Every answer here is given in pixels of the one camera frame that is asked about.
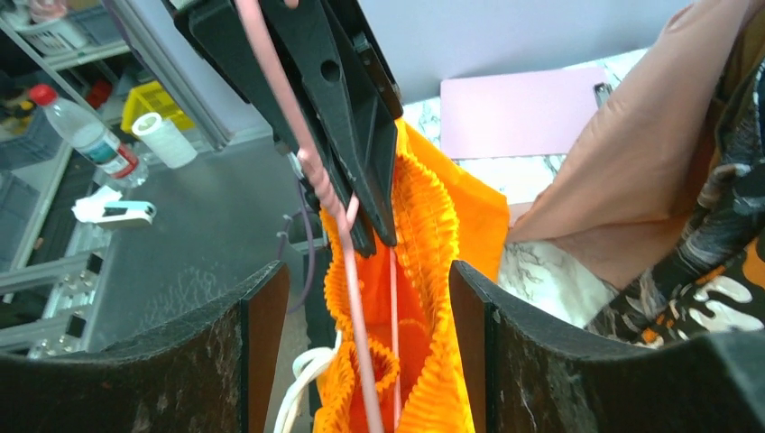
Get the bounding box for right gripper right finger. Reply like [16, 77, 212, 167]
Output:
[449, 261, 764, 432]

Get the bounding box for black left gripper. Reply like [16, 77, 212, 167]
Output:
[173, 1, 402, 257]

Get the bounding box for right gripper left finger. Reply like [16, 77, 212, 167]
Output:
[1, 262, 290, 432]

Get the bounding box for pink wire hanger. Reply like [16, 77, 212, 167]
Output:
[234, 0, 402, 433]

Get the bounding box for pink hanging shorts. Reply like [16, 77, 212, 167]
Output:
[507, 1, 764, 288]

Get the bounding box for dark patterned hanging shorts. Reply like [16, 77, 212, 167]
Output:
[585, 13, 764, 345]

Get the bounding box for orange camouflage hanging shorts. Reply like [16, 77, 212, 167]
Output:
[634, 236, 764, 348]

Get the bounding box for yellow plastic crate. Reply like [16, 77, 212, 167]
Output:
[120, 80, 196, 134]

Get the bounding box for white paper roll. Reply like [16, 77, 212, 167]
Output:
[131, 112, 198, 170]

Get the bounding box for white teal stapler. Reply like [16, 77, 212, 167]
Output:
[94, 200, 157, 229]

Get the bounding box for crumpled white tissue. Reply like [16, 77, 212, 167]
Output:
[71, 185, 123, 223]

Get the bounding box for clear water bottle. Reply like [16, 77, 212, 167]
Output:
[29, 84, 149, 189]

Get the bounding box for grey storage shelf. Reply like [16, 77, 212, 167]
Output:
[0, 0, 139, 270]

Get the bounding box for pink clipboard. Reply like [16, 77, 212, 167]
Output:
[440, 67, 608, 160]

